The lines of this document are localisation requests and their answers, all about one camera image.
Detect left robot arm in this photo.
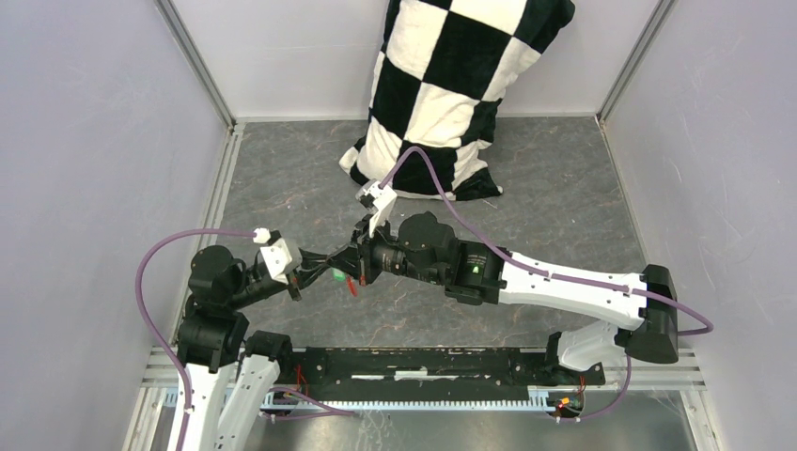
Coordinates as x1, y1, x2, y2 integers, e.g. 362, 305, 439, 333
168, 245, 328, 450

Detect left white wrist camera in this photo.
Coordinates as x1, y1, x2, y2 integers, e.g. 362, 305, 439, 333
253, 227, 303, 285

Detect white slotted cable duct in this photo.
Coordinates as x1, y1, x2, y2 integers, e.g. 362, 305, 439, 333
260, 391, 555, 413

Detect black white checkered pillow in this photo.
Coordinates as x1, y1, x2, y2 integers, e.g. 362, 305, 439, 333
339, 0, 576, 201

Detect metal key holder red handle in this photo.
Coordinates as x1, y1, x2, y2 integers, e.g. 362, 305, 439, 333
344, 274, 358, 297

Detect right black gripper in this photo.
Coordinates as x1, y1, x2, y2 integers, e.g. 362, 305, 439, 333
326, 214, 445, 288

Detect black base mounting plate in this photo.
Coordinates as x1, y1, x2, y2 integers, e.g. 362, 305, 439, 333
277, 348, 606, 402

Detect purple cable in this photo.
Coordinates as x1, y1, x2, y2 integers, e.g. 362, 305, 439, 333
135, 228, 353, 451
378, 145, 715, 425

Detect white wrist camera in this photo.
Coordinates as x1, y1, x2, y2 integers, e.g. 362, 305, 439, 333
355, 179, 398, 238
253, 227, 303, 285

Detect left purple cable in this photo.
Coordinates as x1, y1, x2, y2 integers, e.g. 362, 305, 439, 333
135, 228, 353, 451

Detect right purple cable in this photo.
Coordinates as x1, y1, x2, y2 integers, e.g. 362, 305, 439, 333
378, 145, 715, 425

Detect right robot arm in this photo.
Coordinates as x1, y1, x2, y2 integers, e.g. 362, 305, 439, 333
328, 212, 679, 383

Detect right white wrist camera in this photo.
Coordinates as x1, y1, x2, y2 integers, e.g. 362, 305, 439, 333
355, 179, 398, 238

